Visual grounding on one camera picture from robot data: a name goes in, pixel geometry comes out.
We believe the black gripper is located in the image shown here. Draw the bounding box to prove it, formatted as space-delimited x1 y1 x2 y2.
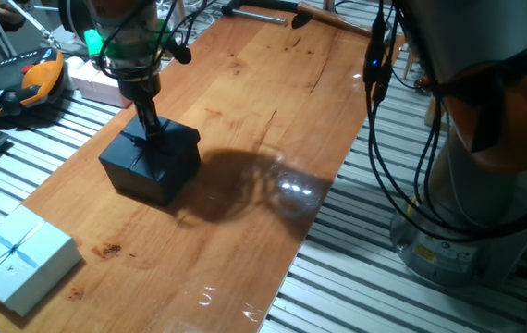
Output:
117 72 165 142

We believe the dark blue ribboned box lid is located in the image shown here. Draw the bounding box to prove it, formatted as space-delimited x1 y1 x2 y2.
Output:
98 114 202 185

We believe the pink gift box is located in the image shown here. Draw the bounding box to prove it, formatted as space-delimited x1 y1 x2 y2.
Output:
68 58 133 109

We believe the dark open box base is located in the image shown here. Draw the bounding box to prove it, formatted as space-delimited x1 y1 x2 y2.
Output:
109 171 201 207

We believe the light blue gift box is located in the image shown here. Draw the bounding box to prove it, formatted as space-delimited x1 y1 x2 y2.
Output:
0 204 83 318

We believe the glossy wooden board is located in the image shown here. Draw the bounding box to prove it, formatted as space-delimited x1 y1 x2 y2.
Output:
0 5 406 333

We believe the black filament spool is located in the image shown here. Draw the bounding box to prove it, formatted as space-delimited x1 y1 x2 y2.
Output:
57 0 104 45

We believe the orange black teach pendant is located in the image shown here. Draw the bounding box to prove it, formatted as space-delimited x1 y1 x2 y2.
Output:
0 46 66 121

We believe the black bar clamp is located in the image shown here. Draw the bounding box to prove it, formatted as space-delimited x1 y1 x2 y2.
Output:
220 0 313 30

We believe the hammer with wooden handle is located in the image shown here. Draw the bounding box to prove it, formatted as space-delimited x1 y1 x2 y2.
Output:
298 1 397 50

